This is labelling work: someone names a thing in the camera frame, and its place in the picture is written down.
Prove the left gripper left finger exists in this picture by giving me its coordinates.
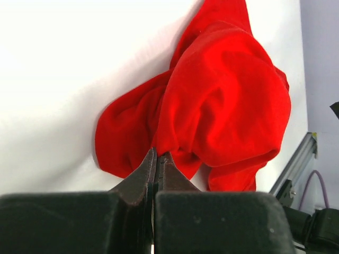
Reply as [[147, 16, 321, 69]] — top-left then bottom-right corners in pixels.
[[108, 147, 158, 207]]

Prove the red t shirt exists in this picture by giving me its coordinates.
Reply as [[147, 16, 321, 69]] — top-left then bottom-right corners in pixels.
[[95, 1, 291, 192]]

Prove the aluminium extrusion rail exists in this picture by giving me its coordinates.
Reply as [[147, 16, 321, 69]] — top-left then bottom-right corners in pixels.
[[270, 132, 317, 207]]

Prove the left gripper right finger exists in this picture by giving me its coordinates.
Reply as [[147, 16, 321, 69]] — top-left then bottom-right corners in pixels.
[[156, 152, 199, 192]]

